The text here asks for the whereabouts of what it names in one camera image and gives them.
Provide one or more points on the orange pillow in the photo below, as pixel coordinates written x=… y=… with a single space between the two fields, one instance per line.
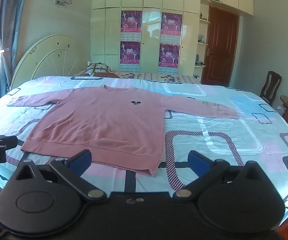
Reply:
x=107 y=74

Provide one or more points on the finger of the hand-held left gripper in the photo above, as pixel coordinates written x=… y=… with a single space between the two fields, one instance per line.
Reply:
x=9 y=141

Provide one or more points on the patterned white pillow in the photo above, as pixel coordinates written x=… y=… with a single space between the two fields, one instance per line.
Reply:
x=99 y=67

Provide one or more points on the cream corner shelf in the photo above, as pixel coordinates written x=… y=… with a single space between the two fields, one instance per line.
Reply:
x=203 y=43

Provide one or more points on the cream glossy wardrobe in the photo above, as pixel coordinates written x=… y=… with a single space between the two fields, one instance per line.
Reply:
x=151 y=2

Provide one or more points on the pink long-sleeved sweater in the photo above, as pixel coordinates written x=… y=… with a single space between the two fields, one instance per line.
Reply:
x=104 y=127

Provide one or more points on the grey blue curtain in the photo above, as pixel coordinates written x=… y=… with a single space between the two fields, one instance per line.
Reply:
x=4 y=25

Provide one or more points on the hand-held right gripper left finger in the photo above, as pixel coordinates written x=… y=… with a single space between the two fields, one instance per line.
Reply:
x=80 y=160

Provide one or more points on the cream patterned quilt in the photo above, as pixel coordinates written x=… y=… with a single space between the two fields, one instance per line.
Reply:
x=149 y=76

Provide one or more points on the pink wall poster calendar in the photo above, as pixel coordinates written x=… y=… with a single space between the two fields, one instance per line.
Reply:
x=130 y=55
x=131 y=22
x=168 y=57
x=171 y=25

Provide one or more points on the dark wooden chair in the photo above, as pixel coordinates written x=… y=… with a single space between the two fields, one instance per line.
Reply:
x=271 y=87

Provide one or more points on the pastel patterned bed sheet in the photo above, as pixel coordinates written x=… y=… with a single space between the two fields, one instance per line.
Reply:
x=221 y=145

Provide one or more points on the cream round headboard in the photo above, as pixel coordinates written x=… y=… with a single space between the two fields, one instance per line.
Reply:
x=46 y=55

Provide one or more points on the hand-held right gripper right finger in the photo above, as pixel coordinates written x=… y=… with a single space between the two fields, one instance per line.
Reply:
x=198 y=162

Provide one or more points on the brown wooden door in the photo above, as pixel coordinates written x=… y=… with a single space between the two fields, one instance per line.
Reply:
x=221 y=47

